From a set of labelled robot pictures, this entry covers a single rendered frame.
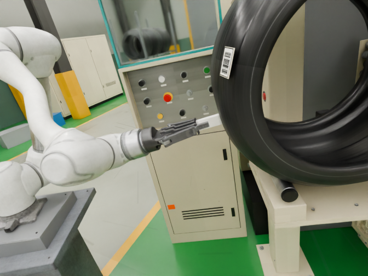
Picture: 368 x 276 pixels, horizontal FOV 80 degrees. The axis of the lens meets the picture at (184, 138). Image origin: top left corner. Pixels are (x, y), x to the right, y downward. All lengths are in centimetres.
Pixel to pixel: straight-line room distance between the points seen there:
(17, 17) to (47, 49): 848
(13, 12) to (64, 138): 905
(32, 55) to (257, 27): 82
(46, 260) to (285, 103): 114
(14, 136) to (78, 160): 542
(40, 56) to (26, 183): 57
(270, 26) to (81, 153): 46
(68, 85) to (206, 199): 527
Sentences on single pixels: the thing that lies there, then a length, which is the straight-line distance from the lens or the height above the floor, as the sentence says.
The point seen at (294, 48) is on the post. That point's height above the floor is 123.
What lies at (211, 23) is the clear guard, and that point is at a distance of 116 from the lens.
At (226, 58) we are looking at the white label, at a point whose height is 129.
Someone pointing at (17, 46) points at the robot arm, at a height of 143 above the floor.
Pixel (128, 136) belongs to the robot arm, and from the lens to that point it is 66.
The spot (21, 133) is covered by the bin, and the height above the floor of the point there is 21.
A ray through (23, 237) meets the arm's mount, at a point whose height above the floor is 73.
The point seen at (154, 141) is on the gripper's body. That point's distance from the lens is 63.
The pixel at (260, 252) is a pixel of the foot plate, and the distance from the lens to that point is 167.
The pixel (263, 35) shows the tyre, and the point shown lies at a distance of 48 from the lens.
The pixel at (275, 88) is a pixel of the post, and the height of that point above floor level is 110.
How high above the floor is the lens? 134
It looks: 24 degrees down
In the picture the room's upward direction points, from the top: 12 degrees counter-clockwise
